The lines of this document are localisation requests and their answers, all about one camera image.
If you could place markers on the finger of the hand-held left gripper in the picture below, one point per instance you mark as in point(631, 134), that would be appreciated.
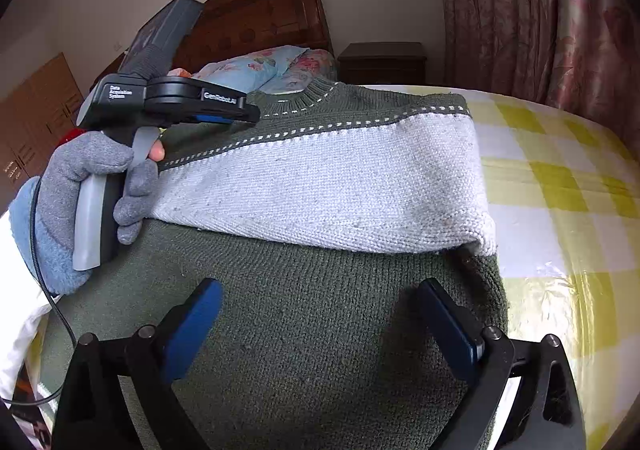
point(215, 118)

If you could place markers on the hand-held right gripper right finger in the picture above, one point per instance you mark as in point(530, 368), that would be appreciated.
point(445, 330)

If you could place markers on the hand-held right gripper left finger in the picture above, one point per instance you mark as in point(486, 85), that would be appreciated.
point(197, 325)

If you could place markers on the green and white knit sweater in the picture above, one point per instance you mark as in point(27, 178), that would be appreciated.
point(310, 310)

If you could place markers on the person's left forearm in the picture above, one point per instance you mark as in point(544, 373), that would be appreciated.
point(47, 240)

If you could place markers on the person's left hand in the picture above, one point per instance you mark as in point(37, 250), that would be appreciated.
point(65, 164)

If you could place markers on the orange floral pillow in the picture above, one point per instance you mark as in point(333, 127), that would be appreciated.
point(178, 72)

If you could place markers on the blue floral pillow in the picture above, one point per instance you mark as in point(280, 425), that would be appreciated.
point(240, 67)

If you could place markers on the pink floral pillow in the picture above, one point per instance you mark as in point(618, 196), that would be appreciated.
point(305, 69)

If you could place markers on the carved wooden headboard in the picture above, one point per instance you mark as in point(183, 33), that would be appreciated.
point(270, 12)

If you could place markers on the brown wooden wardrobe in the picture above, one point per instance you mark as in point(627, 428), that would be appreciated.
point(32, 119)

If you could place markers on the bed with yellow checked sheet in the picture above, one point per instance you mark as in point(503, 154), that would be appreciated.
point(560, 230)

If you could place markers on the dark wooden nightstand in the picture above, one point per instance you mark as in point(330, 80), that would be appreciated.
point(382, 62)

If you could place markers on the pink floral curtain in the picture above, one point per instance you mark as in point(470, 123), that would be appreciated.
point(530, 14)

